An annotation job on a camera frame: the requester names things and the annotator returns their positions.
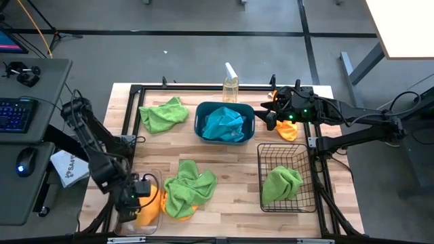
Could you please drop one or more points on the black backlit keyboard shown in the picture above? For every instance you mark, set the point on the black backlit keyboard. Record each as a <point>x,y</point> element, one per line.
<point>15,115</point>

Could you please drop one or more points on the black caster wheel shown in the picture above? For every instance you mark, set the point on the black caster wheel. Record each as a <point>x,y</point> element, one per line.
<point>44,212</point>

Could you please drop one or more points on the black aluminium table frame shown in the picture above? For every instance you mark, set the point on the black aluminium table frame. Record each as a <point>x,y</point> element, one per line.
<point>203,87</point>

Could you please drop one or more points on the black camera clamp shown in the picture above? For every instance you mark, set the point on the black camera clamp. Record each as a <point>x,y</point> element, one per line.
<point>25,76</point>

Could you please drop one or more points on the computer monitor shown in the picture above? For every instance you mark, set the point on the computer monitor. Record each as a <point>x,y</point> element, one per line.
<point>8,42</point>

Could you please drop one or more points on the teal plastic basket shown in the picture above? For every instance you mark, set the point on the teal plastic basket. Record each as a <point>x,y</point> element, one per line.
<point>200,128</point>

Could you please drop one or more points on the dark grey desk top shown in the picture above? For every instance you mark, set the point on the dark grey desk top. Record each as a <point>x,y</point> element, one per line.
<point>51,81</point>
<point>13,203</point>

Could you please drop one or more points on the black tripod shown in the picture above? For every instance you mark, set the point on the black tripod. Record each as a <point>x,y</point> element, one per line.
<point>56,35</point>

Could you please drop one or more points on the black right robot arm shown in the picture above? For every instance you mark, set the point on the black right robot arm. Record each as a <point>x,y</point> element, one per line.
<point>356,113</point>

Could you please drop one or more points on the clear plastic bin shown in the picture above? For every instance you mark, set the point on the clear plastic bin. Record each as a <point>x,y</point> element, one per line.
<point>149,230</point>

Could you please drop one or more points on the white table top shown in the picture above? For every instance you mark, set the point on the white table top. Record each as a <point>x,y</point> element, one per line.
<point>403,27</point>

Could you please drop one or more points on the green microfiber towel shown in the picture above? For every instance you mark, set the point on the green microfiber towel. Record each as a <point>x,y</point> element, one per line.
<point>188,189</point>
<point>281,184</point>
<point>162,115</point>

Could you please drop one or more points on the clear spray bottle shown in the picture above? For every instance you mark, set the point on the clear spray bottle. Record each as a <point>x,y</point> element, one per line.
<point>231,89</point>

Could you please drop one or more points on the white printed paper bag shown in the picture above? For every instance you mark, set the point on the white printed paper bag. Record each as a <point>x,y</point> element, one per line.
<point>69,169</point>

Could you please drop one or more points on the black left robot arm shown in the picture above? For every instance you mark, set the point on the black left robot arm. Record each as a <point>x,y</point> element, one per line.
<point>91,149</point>

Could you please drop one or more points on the silver metal bracket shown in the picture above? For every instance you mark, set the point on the silver metal bracket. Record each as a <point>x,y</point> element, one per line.
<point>125,240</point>
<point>315,241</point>

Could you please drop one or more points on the black computer mouse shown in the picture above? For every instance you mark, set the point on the black computer mouse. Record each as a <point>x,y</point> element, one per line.
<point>26,162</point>

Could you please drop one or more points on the black equipment stand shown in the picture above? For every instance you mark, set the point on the black equipment stand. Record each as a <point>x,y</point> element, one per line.
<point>418,152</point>

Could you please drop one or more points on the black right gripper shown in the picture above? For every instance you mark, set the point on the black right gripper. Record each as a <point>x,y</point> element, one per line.
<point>298,108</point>

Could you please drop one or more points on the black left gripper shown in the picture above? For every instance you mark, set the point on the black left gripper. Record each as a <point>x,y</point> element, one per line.
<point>127,198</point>

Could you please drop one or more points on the grey table leg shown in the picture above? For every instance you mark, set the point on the grey table leg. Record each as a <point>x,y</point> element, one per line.
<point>352,84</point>

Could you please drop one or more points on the orange microfiber towel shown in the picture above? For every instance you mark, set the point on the orange microfiber towel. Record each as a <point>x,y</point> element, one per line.
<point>162,203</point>
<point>287,131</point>
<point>151,210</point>

